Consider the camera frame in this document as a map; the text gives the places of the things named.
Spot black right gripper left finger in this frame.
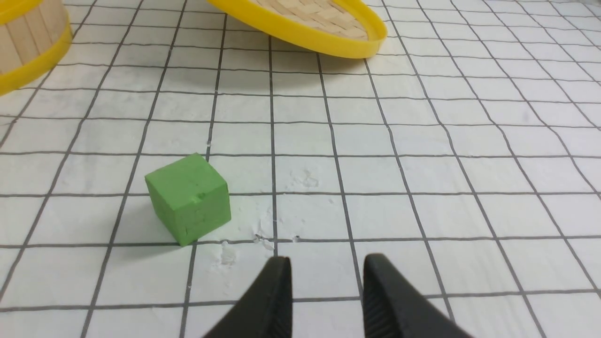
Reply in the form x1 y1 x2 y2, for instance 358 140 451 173
205 257 293 338

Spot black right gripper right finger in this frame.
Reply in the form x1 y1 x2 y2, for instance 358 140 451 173
362 253 470 338

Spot green foam cube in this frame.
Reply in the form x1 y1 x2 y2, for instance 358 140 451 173
145 153 231 246

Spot white grid tablecloth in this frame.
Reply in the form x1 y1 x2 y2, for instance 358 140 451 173
0 0 601 338

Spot yellow rimmed bamboo steamer lid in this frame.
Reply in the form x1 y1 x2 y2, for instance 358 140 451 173
211 0 388 59

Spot yellow rimmed bamboo steamer basket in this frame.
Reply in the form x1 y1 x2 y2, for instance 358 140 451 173
0 0 72 95

